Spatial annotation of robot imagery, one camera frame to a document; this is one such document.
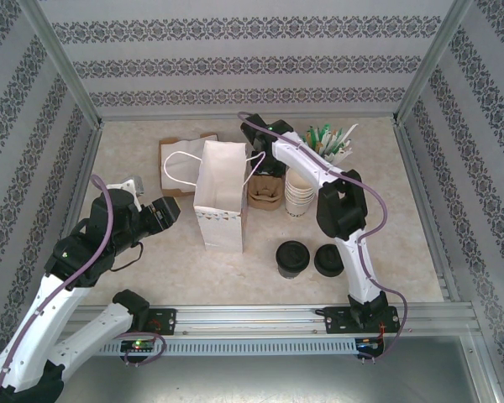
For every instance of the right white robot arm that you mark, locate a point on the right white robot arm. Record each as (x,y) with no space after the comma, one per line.
(353,268)

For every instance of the green tipped wrapped straw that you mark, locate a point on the green tipped wrapped straw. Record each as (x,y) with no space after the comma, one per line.
(310,137)
(324,133)
(335,140)

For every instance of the black mount plate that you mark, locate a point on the black mount plate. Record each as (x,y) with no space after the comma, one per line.
(168,321)
(334,319)

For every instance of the right aluminium frame post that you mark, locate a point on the right aluminium frame post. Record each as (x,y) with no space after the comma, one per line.
(437,54)

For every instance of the right aluminium side bar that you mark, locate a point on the right aluminium side bar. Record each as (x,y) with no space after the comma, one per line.
(411,168)

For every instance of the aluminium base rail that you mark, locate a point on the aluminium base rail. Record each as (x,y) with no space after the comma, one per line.
(252,319)

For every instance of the left small circuit board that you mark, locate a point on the left small circuit board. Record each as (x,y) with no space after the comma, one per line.
(139,345)

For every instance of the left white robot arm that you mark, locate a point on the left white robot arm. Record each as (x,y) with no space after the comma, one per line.
(29,319)

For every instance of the left aluminium side bar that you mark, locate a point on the left aluminium side bar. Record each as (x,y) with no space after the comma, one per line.
(90,155)

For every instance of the small circuit board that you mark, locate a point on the small circuit board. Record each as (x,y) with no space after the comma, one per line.
(367,343)
(139,345)

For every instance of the left black mount plate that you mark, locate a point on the left black mount plate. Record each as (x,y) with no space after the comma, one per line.
(168,321)

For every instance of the stack of white paper cups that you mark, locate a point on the stack of white paper cups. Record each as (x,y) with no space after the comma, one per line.
(296,201)

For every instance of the stack of black cup lids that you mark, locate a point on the stack of black cup lids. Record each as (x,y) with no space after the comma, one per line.
(328,260)

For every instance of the long white wrapped straw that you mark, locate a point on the long white wrapped straw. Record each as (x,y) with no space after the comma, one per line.
(348,135)

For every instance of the right black mount plate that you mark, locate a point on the right black mount plate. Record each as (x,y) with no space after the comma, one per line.
(334,319)

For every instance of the black plastic cup lid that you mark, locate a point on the black plastic cup lid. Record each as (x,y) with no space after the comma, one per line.
(292,254)

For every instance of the brown paper sheet stack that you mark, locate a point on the brown paper sheet stack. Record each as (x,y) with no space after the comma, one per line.
(172,193)

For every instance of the right small circuit board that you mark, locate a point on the right small circuit board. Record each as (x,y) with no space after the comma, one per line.
(367,343)

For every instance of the aluminium side bar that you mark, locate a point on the aluminium side bar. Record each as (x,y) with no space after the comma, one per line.
(411,168)
(90,155)

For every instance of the white tissue paper sheet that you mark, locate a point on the white tissue paper sheet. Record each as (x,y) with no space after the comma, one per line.
(180,147)

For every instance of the white patterned paper gift bag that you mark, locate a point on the white patterned paper gift bag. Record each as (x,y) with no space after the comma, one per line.
(220,180)

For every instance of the aluminium frame post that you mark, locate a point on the aluminium frame post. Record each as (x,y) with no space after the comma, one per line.
(437,54)
(59,54)

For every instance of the left aluminium frame post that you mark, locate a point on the left aluminium frame post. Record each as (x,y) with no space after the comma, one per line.
(59,54)

